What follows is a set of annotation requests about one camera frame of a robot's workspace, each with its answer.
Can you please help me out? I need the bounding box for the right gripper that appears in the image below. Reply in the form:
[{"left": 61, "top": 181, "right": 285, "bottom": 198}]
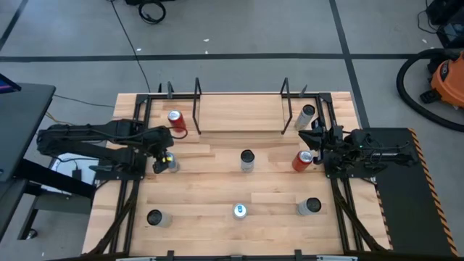
[{"left": 298, "top": 125, "right": 346, "bottom": 164}]

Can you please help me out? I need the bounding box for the red Coca-Cola can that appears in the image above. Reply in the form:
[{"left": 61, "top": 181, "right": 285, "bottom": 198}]
[
  {"left": 291, "top": 149, "right": 314, "bottom": 173},
  {"left": 167, "top": 109, "right": 188, "bottom": 133}
]

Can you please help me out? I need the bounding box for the white Celsius Arctic Vibe can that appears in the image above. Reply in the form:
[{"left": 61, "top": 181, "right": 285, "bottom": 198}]
[
  {"left": 297, "top": 196, "right": 323, "bottom": 217},
  {"left": 240, "top": 149, "right": 256, "bottom": 173}
]

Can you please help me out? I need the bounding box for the silver and blue Red Bull can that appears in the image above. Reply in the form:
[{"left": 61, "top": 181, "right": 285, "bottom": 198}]
[{"left": 232, "top": 202, "right": 249, "bottom": 221}]

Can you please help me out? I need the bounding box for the white paper sheet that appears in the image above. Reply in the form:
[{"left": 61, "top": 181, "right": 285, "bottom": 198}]
[{"left": 41, "top": 152, "right": 101, "bottom": 196}]

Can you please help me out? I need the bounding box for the orange shop vacuum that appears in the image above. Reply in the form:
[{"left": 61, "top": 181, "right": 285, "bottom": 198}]
[
  {"left": 420, "top": 50, "right": 464, "bottom": 109},
  {"left": 395, "top": 48, "right": 464, "bottom": 133}
]

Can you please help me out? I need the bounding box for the black mat with hazard stripes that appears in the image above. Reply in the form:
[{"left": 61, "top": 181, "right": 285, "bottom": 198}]
[{"left": 362, "top": 126, "right": 460, "bottom": 257}]

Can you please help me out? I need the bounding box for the black desk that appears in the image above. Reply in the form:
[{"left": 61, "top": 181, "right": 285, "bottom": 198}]
[{"left": 0, "top": 82, "right": 97, "bottom": 242}]

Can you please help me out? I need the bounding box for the laptop screen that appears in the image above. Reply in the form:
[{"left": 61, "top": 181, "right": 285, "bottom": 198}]
[{"left": 0, "top": 73, "right": 22, "bottom": 95}]

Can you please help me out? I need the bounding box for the black equipment case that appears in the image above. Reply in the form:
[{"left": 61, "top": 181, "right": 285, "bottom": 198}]
[{"left": 426, "top": 0, "right": 464, "bottom": 50}]

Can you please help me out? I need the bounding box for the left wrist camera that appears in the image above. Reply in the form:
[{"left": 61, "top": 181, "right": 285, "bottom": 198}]
[{"left": 152, "top": 161, "right": 170, "bottom": 175}]

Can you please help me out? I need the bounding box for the black metal table frame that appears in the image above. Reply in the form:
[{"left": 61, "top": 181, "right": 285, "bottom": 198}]
[{"left": 81, "top": 82, "right": 392, "bottom": 261}]

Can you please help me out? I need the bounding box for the wooden shelf with black frame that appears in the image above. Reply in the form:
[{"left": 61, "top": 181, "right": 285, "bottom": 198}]
[{"left": 191, "top": 77, "right": 294, "bottom": 136}]

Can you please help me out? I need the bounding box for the black floor cable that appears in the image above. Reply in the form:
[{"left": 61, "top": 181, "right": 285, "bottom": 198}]
[{"left": 108, "top": 0, "right": 152, "bottom": 94}]

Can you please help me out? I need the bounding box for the coiled black cable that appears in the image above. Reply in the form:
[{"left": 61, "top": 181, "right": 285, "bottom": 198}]
[{"left": 137, "top": 0, "right": 167, "bottom": 25}]

